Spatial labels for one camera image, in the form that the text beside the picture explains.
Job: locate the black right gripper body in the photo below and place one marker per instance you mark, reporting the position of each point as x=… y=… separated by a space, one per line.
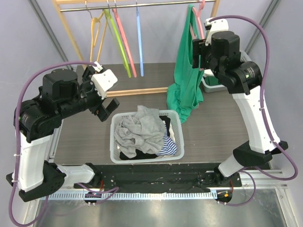
x=201 y=53

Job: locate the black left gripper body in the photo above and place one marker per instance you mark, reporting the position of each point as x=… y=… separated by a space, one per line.
x=96 y=108

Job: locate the pink hanger with green top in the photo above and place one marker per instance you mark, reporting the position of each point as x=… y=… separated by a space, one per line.
x=198 y=23

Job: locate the grey tank top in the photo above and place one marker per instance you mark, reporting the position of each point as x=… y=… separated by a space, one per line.
x=144 y=130

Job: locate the green tank top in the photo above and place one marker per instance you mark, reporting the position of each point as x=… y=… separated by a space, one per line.
x=184 y=95

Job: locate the black tank top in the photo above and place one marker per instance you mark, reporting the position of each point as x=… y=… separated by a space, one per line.
x=166 y=121

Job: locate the blue hanger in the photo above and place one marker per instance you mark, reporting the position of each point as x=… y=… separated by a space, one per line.
x=139 y=35

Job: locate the blue white striped tank top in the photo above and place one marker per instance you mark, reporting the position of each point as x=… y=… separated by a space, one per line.
x=169 y=147

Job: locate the yellow velvet hanger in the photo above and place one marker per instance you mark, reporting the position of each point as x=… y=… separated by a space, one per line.
x=94 y=31

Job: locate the lime green hanger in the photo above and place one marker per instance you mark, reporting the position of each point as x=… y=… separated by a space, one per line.
x=118 y=41

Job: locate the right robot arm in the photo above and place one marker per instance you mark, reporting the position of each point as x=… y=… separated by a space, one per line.
x=243 y=81

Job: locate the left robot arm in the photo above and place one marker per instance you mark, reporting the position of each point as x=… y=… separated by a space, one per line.
x=60 y=96

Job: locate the folded green garment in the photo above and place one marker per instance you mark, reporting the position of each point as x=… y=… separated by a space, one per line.
x=211 y=81

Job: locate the white perforated back basket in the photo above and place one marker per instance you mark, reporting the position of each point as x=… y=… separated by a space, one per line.
x=210 y=89

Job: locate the white perforated basket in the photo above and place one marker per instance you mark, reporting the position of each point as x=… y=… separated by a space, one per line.
x=177 y=129
x=210 y=89

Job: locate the white perforated front basket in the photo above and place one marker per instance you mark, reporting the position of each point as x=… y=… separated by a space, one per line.
x=177 y=129

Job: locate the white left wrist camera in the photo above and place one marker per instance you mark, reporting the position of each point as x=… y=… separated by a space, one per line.
x=103 y=81

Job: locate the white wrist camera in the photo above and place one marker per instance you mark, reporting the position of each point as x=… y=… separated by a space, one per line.
x=213 y=27
x=103 y=81

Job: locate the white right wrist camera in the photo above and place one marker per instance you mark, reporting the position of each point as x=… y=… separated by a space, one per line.
x=213 y=27

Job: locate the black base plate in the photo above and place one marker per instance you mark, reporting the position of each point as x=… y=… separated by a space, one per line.
x=162 y=178

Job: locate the white slotted cable duct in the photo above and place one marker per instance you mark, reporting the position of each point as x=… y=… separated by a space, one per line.
x=85 y=195

